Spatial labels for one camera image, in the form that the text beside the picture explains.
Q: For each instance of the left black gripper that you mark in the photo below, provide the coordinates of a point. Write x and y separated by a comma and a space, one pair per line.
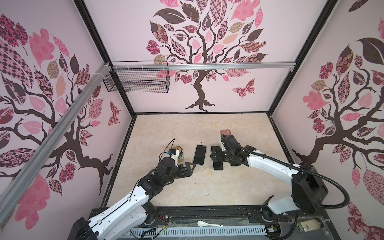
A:
189, 173

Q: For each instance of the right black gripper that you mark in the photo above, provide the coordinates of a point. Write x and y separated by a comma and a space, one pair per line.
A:
216, 155

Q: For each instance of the black phone sideways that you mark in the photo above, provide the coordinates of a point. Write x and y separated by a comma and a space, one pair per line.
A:
215, 156

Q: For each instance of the pink phone case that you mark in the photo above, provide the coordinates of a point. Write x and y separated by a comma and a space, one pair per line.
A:
226, 132

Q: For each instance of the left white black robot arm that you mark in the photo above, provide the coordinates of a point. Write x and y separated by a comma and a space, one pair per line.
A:
135, 208

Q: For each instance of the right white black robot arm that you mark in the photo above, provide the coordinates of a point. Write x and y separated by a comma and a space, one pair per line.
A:
308, 190

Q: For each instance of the green gold drink can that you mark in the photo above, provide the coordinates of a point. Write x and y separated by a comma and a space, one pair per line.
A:
181, 154

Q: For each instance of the white plastic spoon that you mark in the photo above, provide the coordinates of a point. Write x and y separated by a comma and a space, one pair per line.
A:
205, 224

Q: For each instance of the white power adapter box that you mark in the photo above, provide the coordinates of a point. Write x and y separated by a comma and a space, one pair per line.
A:
310, 225

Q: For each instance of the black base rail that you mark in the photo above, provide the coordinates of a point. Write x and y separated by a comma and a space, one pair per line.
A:
251, 213

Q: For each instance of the white slotted cable duct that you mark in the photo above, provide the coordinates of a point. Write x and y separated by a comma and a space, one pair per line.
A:
194, 232

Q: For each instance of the black wire basket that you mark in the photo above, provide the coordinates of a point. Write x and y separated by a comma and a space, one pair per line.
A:
138, 77

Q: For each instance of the grey aluminium rail back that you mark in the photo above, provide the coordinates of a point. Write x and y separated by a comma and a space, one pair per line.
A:
220, 66

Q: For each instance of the grey aluminium rail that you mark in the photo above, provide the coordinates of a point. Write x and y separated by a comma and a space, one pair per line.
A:
220, 66
23, 180

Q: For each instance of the grey aluminium rail left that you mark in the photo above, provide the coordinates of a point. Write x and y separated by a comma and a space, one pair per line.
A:
23, 180

